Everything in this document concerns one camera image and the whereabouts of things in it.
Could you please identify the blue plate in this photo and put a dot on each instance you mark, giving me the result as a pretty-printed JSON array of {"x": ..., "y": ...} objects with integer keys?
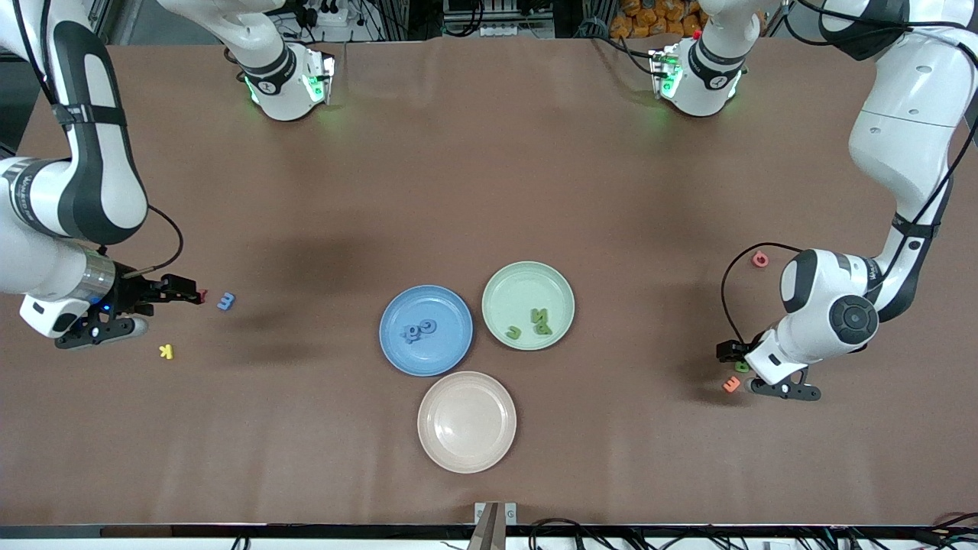
[{"x": 443, "y": 359}]

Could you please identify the blue foam letter G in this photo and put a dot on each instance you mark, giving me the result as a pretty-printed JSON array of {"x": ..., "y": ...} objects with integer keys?
[{"x": 429, "y": 325}]

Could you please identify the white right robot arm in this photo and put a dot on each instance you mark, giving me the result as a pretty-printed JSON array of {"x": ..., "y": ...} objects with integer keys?
[{"x": 46, "y": 252}]

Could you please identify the blue foam letter a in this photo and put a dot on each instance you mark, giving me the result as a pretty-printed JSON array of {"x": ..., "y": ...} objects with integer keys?
[{"x": 415, "y": 331}]

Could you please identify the aluminium camera pole with bracket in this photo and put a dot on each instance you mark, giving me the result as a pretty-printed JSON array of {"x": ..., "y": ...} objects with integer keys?
[{"x": 489, "y": 531}]

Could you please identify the pink-red foam letter G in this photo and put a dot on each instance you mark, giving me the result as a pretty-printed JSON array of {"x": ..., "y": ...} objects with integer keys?
[{"x": 760, "y": 259}]

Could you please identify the long white socket strip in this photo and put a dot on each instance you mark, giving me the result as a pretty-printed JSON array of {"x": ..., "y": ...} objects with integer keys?
[{"x": 512, "y": 30}]

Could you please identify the yellow foam letter K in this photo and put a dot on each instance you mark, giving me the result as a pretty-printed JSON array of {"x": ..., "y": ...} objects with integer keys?
[{"x": 166, "y": 351}]

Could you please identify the green plate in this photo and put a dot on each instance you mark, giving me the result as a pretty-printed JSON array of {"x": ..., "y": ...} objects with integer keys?
[{"x": 528, "y": 286}]

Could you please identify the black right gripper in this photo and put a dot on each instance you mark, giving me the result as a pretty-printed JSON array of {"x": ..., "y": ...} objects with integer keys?
[{"x": 135, "y": 292}]

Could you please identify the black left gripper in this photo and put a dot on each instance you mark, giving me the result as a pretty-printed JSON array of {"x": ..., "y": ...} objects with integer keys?
[{"x": 727, "y": 351}]

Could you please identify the green foam letter C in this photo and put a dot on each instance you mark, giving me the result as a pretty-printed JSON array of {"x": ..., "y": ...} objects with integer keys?
[{"x": 513, "y": 332}]

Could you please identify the bag of orange fruit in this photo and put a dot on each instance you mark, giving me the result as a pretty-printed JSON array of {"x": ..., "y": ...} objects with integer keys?
[{"x": 649, "y": 19}]

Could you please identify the blue foam letter E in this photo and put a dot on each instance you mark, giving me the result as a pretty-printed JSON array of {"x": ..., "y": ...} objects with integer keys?
[{"x": 225, "y": 301}]

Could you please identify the white power strip with plugs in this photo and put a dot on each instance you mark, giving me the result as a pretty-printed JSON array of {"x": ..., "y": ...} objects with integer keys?
[{"x": 332, "y": 14}]

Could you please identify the orange foam letter E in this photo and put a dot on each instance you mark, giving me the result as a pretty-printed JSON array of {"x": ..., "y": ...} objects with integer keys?
[{"x": 731, "y": 384}]

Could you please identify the beige plate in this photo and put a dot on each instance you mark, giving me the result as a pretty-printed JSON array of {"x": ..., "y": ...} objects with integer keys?
[{"x": 467, "y": 422}]

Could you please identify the blue foam letter X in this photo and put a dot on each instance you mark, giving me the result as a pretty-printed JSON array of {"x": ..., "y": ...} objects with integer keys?
[{"x": 405, "y": 338}]

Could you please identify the green foam letter N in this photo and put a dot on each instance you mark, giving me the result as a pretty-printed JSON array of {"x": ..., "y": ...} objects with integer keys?
[{"x": 541, "y": 313}]

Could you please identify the green foam letter P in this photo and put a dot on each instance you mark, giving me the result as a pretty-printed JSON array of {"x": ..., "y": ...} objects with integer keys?
[{"x": 542, "y": 328}]

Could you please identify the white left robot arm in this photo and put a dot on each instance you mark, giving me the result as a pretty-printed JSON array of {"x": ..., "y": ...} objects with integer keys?
[{"x": 810, "y": 336}]

